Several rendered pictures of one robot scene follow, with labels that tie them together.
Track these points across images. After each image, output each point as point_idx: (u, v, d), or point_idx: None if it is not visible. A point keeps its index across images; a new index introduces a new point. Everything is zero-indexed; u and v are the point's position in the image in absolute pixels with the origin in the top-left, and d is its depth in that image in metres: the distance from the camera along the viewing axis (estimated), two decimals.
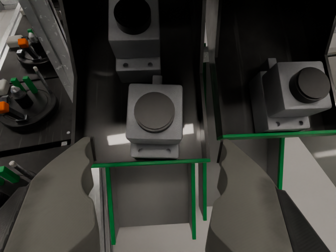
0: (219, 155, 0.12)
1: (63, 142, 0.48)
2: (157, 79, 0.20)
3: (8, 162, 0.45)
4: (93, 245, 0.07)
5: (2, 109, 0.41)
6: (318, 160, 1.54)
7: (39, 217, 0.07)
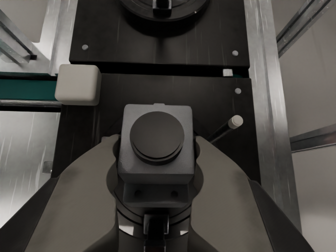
0: None
1: (226, 70, 0.27)
2: None
3: (141, 87, 0.26)
4: (111, 244, 0.07)
5: None
6: None
7: (65, 209, 0.07)
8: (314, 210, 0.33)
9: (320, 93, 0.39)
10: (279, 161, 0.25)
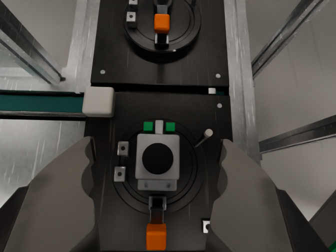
0: (219, 155, 0.12)
1: (211, 89, 0.35)
2: (159, 123, 0.25)
3: (146, 103, 0.34)
4: (93, 245, 0.07)
5: (167, 29, 0.26)
6: None
7: (39, 217, 0.07)
8: None
9: (293, 103, 0.47)
10: None
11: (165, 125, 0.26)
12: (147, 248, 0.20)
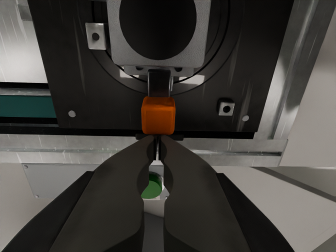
0: (159, 153, 0.12)
1: None
2: None
3: None
4: (135, 247, 0.07)
5: None
6: None
7: (96, 204, 0.08)
8: (325, 66, 0.32)
9: None
10: (316, 10, 0.19)
11: None
12: (144, 131, 0.12)
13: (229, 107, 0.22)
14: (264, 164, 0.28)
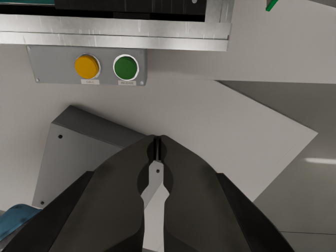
0: (159, 152, 0.12)
1: None
2: None
3: None
4: (135, 247, 0.07)
5: None
6: None
7: (96, 204, 0.08)
8: None
9: None
10: None
11: None
12: None
13: None
14: (216, 48, 0.36)
